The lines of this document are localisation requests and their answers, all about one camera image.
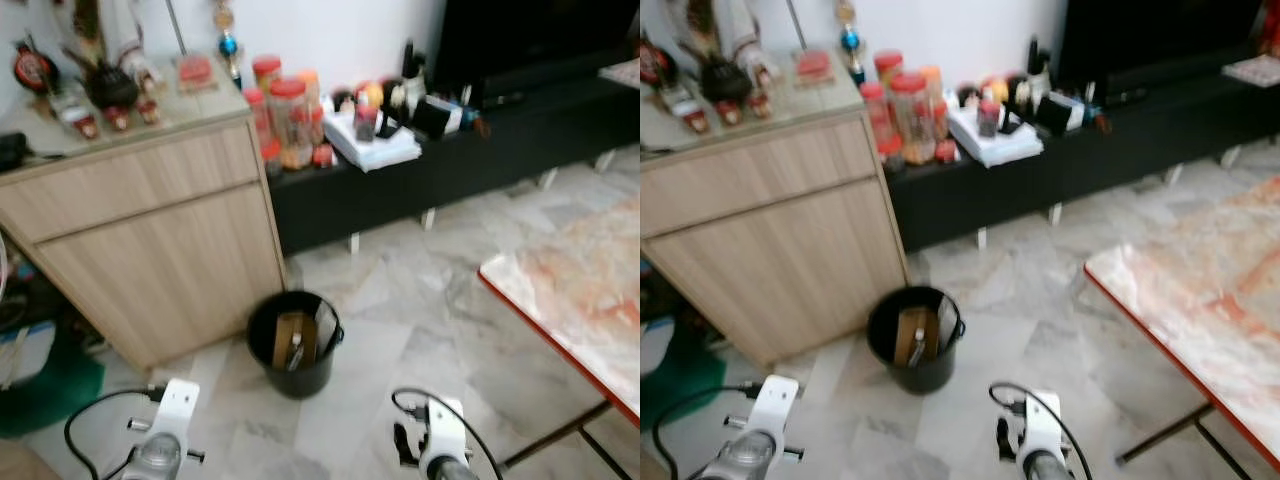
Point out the black metal table leg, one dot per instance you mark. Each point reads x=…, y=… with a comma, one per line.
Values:
x=560, y=435
x=1175, y=432

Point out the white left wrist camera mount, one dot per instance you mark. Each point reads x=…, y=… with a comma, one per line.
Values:
x=773, y=402
x=178, y=405

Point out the white robed figurine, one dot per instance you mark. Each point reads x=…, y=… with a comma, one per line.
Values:
x=110, y=30
x=730, y=28

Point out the black round rubbish bin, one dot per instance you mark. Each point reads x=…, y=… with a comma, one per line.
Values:
x=300, y=382
x=925, y=378

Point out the red and black round ornament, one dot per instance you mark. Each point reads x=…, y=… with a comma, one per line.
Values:
x=34, y=68
x=655, y=64

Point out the marble table with red edge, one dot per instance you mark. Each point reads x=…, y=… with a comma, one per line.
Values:
x=580, y=280
x=1200, y=300

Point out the green floor mat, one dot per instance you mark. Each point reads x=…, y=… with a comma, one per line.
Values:
x=680, y=375
x=55, y=385

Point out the long black low console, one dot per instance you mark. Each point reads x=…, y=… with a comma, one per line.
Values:
x=1100, y=160
x=480, y=165

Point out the black television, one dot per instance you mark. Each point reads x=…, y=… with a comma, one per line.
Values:
x=530, y=40
x=1160, y=40

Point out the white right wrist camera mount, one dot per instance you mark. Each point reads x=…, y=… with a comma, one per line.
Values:
x=443, y=428
x=1040, y=425

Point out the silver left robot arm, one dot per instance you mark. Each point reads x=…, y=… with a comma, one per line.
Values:
x=745, y=458
x=155, y=458

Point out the blue and gold ornament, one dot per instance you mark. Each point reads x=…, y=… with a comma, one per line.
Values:
x=851, y=40
x=229, y=45

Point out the pink flat box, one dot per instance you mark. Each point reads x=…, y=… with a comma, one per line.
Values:
x=814, y=66
x=195, y=70

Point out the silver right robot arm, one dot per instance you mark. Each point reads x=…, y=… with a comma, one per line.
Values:
x=1045, y=468
x=452, y=470

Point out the black box with white side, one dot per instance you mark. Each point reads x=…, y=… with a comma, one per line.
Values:
x=1057, y=112
x=436, y=116

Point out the large red-lid plastic jar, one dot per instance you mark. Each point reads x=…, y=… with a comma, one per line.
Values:
x=912, y=115
x=290, y=120

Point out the brown cardboard piece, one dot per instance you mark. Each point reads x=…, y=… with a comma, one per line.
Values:
x=287, y=335
x=908, y=332

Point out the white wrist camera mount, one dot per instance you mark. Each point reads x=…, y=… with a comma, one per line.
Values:
x=443, y=428
x=773, y=402
x=1040, y=425
x=178, y=405

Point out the tall red-lid snack jar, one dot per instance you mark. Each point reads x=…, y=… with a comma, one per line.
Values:
x=888, y=66
x=266, y=72

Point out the light wooden cabinet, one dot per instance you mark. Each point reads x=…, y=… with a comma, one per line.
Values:
x=150, y=230
x=770, y=225

